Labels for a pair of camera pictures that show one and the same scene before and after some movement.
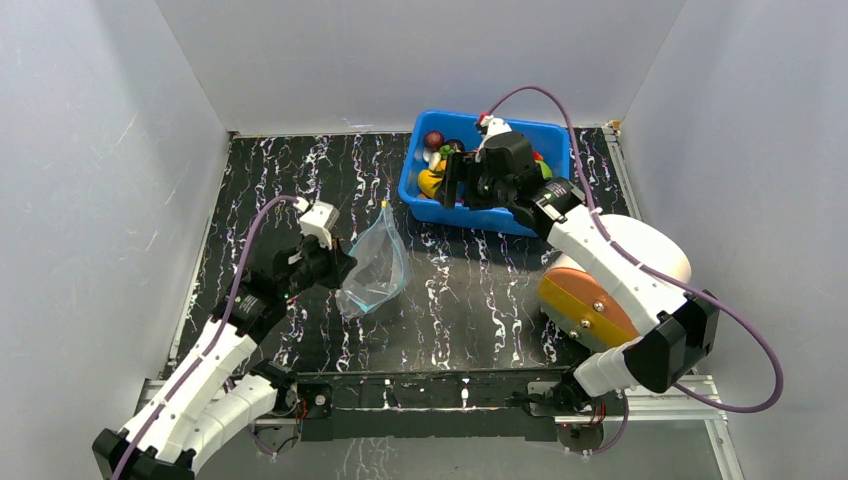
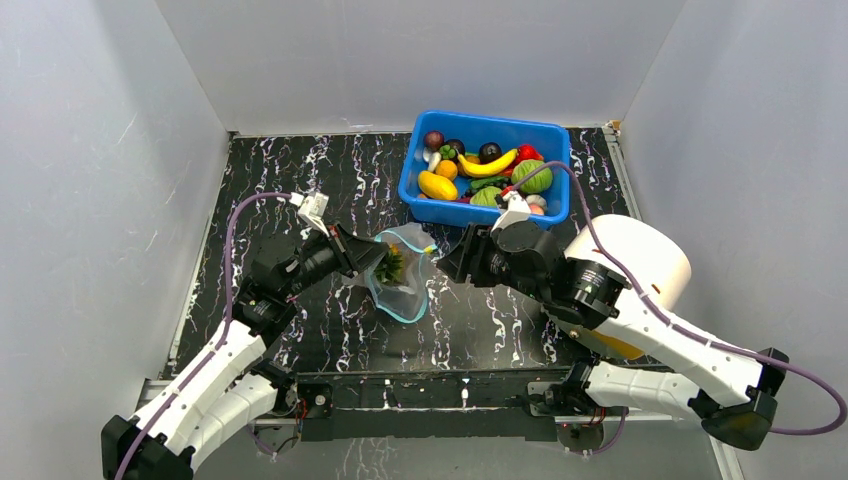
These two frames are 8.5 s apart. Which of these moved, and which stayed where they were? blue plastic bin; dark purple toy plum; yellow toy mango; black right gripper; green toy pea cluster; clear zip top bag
Moved: clear zip top bag; black right gripper
Stayed: dark purple toy plum; yellow toy mango; blue plastic bin; green toy pea cluster
